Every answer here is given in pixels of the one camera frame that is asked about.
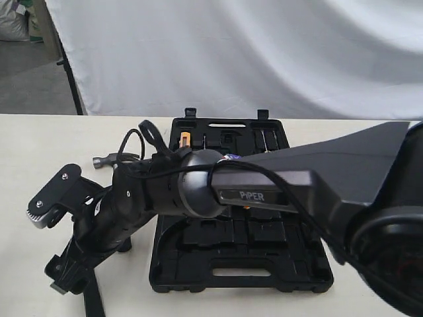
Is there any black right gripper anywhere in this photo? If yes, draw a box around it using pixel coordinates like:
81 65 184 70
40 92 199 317
45 172 149 294

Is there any adjustable wrench black handle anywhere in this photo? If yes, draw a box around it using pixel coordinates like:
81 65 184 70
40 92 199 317
83 269 106 317

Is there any steel claw hammer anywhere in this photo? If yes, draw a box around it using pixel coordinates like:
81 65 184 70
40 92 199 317
93 153 139 169

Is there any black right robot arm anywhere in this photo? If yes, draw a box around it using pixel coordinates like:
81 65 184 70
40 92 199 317
45 120 422 316

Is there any black plastic tool case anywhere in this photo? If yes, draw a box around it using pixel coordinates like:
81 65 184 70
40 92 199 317
149 108 334 293

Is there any orange utility knife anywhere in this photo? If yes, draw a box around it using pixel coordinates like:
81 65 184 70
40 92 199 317
179 131 191 148

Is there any black backdrop stand pole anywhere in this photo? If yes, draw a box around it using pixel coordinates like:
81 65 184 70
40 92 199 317
56 36 84 116

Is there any large yellow black screwdriver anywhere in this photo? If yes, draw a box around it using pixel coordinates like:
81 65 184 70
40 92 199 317
260 129 269 153

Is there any small yellow black screwdriver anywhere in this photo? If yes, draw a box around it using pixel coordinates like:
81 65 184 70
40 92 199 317
272 130 280 150

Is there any grey sack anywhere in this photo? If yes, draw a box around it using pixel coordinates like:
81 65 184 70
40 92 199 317
1 0 29 42

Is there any green white bag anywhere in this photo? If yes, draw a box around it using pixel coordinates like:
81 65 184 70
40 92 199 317
26 6 44 43

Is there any white backdrop cloth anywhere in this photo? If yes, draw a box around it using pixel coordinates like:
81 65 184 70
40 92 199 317
47 1 422 120

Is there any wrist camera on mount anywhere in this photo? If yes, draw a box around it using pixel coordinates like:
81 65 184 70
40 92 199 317
26 164 102 229

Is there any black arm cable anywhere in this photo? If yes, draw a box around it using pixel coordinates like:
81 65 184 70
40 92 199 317
115 120 351 265

